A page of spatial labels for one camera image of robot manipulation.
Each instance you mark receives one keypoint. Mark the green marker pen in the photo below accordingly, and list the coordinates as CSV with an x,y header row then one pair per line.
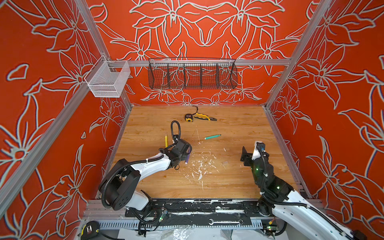
x,y
212,137

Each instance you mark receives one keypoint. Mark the purple marker pen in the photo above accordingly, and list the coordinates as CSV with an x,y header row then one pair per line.
x,y
187,157

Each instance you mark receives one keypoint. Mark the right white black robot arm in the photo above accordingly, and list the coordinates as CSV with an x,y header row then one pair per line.
x,y
280,199

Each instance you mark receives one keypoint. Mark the clear plastic wall bin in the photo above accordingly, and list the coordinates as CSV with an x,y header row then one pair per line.
x,y
108,82

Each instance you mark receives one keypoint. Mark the yellow black tape measure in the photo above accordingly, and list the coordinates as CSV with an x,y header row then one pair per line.
x,y
189,118

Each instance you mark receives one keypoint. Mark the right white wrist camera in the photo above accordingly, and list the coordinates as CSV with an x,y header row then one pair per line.
x,y
258,150

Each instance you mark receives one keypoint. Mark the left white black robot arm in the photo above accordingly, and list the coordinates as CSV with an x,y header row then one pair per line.
x,y
119,186

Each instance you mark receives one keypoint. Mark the silver wrench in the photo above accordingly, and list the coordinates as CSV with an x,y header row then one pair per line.
x,y
213,222

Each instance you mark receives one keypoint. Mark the yellow marker pen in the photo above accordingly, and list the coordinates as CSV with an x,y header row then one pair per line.
x,y
166,140

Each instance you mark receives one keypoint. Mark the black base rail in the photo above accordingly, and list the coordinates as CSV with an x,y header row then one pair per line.
x,y
198,211

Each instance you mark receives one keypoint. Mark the black tape measure foreground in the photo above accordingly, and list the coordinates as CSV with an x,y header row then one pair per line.
x,y
90,230

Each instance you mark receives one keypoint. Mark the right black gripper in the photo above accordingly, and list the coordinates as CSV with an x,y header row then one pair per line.
x,y
245,155

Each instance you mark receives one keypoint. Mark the black wire wall basket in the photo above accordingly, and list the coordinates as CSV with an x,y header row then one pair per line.
x,y
181,73

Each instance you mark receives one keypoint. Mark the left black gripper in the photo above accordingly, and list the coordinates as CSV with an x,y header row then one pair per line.
x,y
184,156

